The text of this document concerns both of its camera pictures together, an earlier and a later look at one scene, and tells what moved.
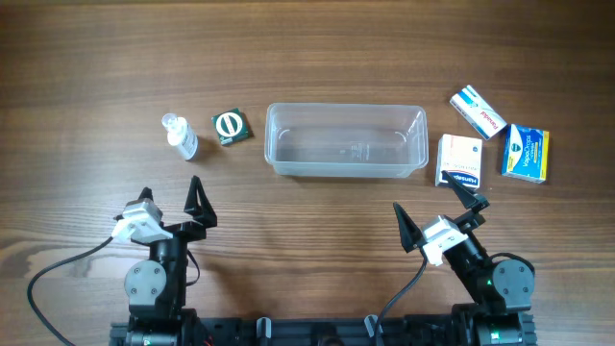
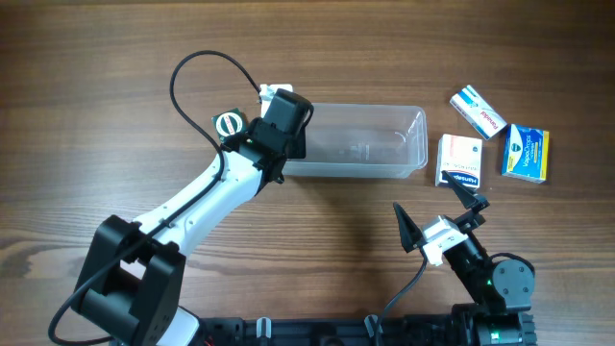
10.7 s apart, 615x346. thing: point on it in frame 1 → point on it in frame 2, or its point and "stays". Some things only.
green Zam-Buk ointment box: [230, 126] stays
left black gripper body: [185, 232] → [296, 142]
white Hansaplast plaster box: [459, 156] stays
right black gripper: [471, 218] stays
